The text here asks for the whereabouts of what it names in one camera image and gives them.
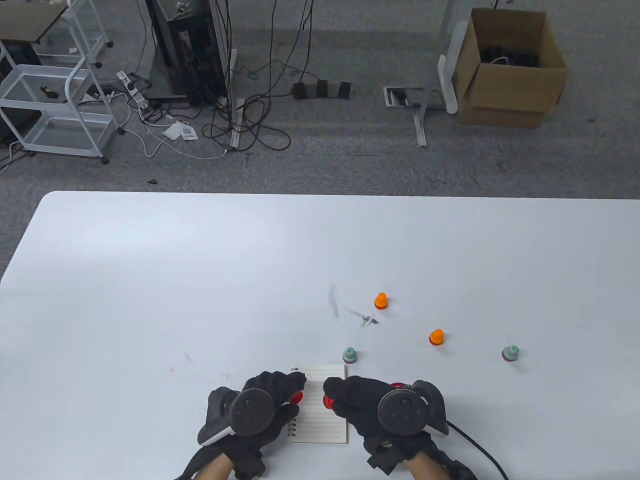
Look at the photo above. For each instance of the red stamp cap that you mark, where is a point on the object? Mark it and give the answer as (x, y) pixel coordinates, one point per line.
(297, 398)

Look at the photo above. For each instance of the metal floor outlet box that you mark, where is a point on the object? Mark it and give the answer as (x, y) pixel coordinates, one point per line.
(400, 96)

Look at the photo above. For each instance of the brown cardboard box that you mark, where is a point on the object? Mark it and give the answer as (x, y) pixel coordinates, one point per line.
(505, 90)

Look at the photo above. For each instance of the brown wooden side table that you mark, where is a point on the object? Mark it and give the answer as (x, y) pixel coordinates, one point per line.
(30, 20)

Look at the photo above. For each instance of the black grey handheld controller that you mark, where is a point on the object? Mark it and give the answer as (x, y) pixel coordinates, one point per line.
(252, 412)
(402, 410)

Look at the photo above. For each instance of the white paper tag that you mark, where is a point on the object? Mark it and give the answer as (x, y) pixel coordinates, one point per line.
(180, 131)

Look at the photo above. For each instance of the white power strip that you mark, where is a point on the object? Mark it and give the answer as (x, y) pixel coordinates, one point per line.
(132, 90)

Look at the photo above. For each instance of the black foot pedal switch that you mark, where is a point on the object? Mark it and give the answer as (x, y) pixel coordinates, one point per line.
(322, 90)

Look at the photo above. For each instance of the aluminium floor rail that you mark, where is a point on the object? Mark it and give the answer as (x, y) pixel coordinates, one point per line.
(236, 125)

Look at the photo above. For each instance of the white plastic bar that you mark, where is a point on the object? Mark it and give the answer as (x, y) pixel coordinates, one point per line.
(446, 82)

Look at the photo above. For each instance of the spiral lined notebook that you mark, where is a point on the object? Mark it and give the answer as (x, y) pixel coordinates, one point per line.
(320, 425)

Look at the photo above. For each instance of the person's left hand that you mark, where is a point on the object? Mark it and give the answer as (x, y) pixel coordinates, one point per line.
(275, 382)

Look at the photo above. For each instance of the grey metal table leg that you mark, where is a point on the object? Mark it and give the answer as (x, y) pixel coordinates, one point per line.
(421, 127)

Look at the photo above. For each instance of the orange reward stamp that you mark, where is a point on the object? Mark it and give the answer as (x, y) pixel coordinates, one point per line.
(381, 300)
(436, 337)

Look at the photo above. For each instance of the green reward stamp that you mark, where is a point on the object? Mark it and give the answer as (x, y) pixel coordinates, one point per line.
(349, 355)
(510, 353)

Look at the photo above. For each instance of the red reward stamp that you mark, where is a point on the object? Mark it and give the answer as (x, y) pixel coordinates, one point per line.
(328, 401)

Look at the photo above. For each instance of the person's right hand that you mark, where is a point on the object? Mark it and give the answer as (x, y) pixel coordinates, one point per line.
(355, 400)

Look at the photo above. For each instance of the black computer cabinet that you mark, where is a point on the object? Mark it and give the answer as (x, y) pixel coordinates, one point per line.
(185, 50)

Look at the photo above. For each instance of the person's right forearm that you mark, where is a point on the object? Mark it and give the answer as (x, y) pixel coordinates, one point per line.
(425, 470)

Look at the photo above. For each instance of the person's left forearm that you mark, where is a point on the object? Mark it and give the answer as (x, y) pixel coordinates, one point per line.
(210, 470)

